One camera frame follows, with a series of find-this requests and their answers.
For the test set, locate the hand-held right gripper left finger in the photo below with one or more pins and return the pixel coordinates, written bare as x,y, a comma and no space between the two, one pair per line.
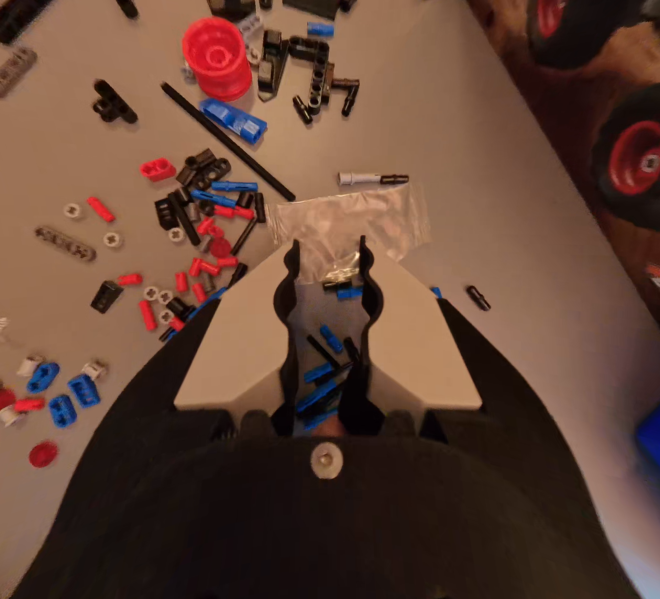
232,351

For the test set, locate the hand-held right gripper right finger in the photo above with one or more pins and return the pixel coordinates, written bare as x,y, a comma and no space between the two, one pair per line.
412,351

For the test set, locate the cluster of blue black pins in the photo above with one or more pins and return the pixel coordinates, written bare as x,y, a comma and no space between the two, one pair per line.
330,338

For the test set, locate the clear plastic bag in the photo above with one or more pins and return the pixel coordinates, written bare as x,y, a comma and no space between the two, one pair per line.
350,217

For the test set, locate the black elbow connector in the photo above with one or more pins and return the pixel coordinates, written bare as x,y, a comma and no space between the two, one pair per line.
345,88

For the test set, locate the grey desk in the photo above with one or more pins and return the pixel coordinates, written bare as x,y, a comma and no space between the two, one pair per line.
464,145

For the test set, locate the blue pin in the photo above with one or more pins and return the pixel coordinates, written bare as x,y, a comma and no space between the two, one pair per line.
320,29
436,293

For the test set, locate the red pin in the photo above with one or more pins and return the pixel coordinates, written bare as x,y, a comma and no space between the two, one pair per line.
101,209
130,279
30,405

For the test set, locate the black small connector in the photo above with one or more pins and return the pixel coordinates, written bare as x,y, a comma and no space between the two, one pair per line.
107,296

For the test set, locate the white small connector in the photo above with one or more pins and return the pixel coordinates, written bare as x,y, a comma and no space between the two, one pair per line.
30,365
11,416
95,369

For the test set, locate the pile of small pins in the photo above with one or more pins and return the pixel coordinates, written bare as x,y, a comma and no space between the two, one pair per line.
206,207

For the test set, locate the blue short connector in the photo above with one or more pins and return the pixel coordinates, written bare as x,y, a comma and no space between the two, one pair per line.
63,411
83,390
43,377

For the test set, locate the grey black long pin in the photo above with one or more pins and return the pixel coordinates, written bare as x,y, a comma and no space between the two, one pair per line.
371,179

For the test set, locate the red short beam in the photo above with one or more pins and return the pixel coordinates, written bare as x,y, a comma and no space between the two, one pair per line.
157,170

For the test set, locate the grey thin beam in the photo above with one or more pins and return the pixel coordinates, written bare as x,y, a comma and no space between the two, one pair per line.
66,243

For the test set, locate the long black axle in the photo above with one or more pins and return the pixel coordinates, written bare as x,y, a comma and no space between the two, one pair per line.
227,140

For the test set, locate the red round disc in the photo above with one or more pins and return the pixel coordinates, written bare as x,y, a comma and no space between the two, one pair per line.
6,398
43,454

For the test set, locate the blue curved panel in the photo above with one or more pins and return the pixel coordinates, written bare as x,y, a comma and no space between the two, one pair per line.
232,119

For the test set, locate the black tee connector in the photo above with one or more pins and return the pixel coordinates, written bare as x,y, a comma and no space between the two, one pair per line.
113,101

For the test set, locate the light grey small bush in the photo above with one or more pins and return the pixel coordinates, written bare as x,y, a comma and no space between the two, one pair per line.
187,73

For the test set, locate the black angled beam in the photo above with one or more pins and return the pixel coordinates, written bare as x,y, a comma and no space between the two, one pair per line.
319,78

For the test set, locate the red wheel rim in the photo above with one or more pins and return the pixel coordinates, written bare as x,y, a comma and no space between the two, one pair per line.
216,57

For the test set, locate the toy truck set box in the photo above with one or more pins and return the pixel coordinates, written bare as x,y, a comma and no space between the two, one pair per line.
567,94

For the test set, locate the light grey small brick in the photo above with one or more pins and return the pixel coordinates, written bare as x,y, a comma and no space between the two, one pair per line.
251,27

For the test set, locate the grey holed beam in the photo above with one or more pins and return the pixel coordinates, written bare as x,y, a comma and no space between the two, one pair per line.
15,70

